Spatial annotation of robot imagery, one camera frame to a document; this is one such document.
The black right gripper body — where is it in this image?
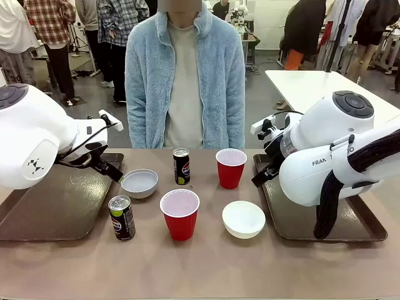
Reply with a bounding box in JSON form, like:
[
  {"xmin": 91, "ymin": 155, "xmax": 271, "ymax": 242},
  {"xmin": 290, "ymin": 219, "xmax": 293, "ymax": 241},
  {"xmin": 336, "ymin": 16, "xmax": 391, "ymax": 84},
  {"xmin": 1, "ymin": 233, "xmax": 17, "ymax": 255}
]
[{"xmin": 264, "ymin": 140, "xmax": 284, "ymax": 176}]

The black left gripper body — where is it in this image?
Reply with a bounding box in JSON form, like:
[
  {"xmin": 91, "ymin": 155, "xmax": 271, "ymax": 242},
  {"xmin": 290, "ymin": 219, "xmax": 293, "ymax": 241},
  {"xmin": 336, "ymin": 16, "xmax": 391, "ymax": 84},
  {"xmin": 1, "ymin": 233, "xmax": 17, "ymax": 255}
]
[{"xmin": 83, "ymin": 141, "xmax": 109, "ymax": 171}]

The grey plastic bowl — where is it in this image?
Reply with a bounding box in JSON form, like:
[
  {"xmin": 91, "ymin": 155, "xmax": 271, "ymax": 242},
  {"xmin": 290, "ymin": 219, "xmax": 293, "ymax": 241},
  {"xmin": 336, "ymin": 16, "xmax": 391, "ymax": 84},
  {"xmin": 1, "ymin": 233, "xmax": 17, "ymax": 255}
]
[{"xmin": 120, "ymin": 168, "xmax": 159, "ymax": 199}]

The white plastic bowl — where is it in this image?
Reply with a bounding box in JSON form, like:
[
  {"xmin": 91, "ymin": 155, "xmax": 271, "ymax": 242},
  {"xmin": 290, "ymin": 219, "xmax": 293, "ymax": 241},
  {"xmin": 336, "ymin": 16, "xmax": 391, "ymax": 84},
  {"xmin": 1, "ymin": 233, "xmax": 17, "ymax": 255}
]
[{"xmin": 221, "ymin": 200, "xmax": 267, "ymax": 240}]

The red plastic cup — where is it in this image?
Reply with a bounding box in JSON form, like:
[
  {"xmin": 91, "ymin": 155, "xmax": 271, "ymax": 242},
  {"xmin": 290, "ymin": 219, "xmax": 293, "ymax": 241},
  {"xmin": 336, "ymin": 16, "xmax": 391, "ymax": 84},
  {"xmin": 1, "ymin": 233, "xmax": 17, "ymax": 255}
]
[
  {"xmin": 159, "ymin": 188, "xmax": 201, "ymax": 241},
  {"xmin": 215, "ymin": 148, "xmax": 248, "ymax": 190}
]

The black Pepsi can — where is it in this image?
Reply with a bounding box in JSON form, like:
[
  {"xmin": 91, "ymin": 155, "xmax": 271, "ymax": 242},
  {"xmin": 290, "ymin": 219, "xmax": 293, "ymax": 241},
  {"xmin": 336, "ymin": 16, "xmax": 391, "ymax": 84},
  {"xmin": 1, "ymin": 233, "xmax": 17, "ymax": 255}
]
[
  {"xmin": 107, "ymin": 195, "xmax": 136, "ymax": 241},
  {"xmin": 172, "ymin": 147, "xmax": 191, "ymax": 186}
]

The brown plastic tray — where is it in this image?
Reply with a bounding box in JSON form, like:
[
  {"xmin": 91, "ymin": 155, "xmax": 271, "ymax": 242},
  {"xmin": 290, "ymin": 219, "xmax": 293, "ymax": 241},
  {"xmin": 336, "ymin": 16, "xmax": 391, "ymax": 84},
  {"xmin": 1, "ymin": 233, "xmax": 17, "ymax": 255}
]
[
  {"xmin": 0, "ymin": 152, "xmax": 125, "ymax": 242},
  {"xmin": 252, "ymin": 152, "xmax": 388, "ymax": 243}
]

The white side table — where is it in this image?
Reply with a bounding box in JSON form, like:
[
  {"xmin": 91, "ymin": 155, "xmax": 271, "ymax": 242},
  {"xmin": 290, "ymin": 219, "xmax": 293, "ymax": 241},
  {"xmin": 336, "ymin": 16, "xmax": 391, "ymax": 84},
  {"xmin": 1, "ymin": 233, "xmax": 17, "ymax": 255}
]
[{"xmin": 264, "ymin": 69, "xmax": 400, "ymax": 123}]

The person in blue fleece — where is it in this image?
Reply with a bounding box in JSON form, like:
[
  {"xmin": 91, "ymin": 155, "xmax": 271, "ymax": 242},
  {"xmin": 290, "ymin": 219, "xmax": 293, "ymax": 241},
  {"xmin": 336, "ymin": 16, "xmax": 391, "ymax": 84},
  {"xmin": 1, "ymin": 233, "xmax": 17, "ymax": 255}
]
[{"xmin": 124, "ymin": 2, "xmax": 246, "ymax": 149}]

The beige shirt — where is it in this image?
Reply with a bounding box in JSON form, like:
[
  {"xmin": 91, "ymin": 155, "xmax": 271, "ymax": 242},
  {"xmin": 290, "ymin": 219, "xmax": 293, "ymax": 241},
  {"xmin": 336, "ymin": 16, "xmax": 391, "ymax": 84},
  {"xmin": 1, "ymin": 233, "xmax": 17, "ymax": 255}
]
[{"xmin": 163, "ymin": 21, "xmax": 204, "ymax": 149}]

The bystander in orange trousers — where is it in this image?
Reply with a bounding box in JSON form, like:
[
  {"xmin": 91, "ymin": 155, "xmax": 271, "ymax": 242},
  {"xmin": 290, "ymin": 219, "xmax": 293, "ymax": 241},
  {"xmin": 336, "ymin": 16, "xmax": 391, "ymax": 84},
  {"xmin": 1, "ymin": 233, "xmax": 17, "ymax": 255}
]
[{"xmin": 282, "ymin": 0, "xmax": 328, "ymax": 71}]

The bystander in blue plaid shirt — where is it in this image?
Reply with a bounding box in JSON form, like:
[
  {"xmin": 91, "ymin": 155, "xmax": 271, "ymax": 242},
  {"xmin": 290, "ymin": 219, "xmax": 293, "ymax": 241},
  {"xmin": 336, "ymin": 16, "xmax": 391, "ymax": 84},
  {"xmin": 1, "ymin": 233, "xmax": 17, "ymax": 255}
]
[{"xmin": 96, "ymin": 0, "xmax": 150, "ymax": 104}]

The bystander in red plaid shirt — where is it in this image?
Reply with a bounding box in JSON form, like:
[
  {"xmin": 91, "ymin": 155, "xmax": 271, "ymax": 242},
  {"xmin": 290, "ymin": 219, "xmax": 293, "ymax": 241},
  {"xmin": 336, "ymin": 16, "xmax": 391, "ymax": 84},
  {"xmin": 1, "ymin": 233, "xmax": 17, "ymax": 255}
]
[{"xmin": 23, "ymin": 0, "xmax": 81, "ymax": 107}]

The black stand pole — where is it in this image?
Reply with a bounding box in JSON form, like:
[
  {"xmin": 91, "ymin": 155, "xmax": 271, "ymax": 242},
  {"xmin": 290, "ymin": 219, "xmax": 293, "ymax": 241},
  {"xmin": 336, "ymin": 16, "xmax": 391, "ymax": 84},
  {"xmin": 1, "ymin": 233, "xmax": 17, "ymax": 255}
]
[{"xmin": 323, "ymin": 0, "xmax": 356, "ymax": 73}]

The bystander in white top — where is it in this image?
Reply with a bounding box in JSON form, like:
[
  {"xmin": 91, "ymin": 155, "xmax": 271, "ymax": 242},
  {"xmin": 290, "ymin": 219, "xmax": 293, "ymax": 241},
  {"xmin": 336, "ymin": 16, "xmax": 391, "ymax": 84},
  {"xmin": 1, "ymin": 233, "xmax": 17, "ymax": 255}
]
[{"xmin": 0, "ymin": 0, "xmax": 40, "ymax": 90}]

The hanging white coat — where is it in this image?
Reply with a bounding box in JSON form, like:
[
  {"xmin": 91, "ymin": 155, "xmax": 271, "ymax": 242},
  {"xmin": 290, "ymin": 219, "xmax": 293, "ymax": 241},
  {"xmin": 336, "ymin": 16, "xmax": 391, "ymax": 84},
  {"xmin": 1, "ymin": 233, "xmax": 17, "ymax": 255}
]
[{"xmin": 315, "ymin": 0, "xmax": 369, "ymax": 72}]

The bystander in black jacket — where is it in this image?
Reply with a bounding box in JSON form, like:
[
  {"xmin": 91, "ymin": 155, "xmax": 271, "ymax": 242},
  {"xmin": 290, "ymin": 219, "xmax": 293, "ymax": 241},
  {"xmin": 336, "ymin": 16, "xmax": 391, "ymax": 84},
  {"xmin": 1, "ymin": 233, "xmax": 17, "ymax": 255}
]
[{"xmin": 346, "ymin": 0, "xmax": 400, "ymax": 84}]

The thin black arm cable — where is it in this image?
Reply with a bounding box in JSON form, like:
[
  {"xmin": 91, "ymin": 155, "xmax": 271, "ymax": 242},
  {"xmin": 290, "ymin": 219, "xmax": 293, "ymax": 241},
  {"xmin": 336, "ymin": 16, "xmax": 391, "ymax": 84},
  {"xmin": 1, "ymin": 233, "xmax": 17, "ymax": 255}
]
[{"xmin": 61, "ymin": 123, "xmax": 117, "ymax": 156}]

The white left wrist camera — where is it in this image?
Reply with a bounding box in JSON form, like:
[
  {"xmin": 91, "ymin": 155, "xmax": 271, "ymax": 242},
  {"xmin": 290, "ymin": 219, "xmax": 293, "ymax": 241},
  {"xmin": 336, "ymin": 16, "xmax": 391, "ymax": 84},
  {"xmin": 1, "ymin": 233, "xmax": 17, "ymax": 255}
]
[{"xmin": 98, "ymin": 109, "xmax": 123, "ymax": 131}]

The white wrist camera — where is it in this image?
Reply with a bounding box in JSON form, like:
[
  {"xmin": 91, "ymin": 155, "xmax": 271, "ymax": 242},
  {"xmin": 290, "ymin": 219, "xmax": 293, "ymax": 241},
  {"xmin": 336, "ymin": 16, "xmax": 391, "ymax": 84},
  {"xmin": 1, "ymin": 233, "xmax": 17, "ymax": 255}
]
[
  {"xmin": 251, "ymin": 114, "xmax": 278, "ymax": 141},
  {"xmin": 98, "ymin": 109, "xmax": 123, "ymax": 131}
]

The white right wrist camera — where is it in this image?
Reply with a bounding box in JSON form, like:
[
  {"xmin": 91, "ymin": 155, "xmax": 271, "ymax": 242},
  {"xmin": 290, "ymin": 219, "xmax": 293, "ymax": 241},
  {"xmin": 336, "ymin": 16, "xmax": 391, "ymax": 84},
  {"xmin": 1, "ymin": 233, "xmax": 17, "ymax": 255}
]
[{"xmin": 251, "ymin": 114, "xmax": 278, "ymax": 141}]

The black braided cable bundle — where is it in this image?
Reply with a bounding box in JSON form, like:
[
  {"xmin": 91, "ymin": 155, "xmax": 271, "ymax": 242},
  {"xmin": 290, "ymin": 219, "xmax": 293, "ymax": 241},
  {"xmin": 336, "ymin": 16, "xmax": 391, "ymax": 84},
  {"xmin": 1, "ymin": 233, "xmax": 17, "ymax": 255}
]
[{"xmin": 313, "ymin": 129, "xmax": 400, "ymax": 240}]

